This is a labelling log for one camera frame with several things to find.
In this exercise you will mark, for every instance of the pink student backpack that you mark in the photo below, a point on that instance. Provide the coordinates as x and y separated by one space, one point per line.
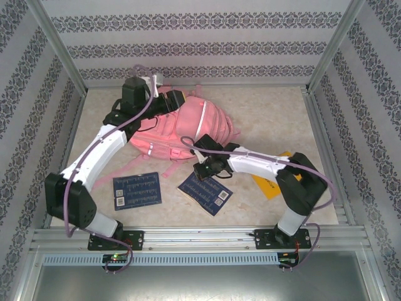
188 119

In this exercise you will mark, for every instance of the navy notebook tan page edge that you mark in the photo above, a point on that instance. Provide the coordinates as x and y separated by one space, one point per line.
203 194

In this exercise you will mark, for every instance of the yellow book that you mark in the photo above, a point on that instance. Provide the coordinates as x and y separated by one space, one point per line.
266 188

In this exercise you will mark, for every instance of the navy notebook two white labels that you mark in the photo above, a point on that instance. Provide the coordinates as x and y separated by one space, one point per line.
141 191

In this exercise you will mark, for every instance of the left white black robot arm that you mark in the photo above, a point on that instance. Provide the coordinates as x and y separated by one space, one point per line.
94 153

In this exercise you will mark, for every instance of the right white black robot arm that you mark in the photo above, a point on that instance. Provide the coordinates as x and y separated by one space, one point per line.
253 163

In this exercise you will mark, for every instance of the grey metal panel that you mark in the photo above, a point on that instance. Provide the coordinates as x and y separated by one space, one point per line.
200 282

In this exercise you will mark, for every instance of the aluminium mounting rail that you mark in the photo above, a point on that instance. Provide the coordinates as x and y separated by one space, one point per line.
200 238

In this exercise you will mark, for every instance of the aluminium frame post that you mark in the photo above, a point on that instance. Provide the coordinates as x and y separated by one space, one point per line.
336 47
60 47

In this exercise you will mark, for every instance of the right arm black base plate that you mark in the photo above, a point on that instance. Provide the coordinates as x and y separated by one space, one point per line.
261 239

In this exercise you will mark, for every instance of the aluminium side rail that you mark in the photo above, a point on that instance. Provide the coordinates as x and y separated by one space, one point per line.
64 156
320 125

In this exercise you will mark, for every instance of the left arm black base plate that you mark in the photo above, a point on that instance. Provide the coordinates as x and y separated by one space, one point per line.
136 239

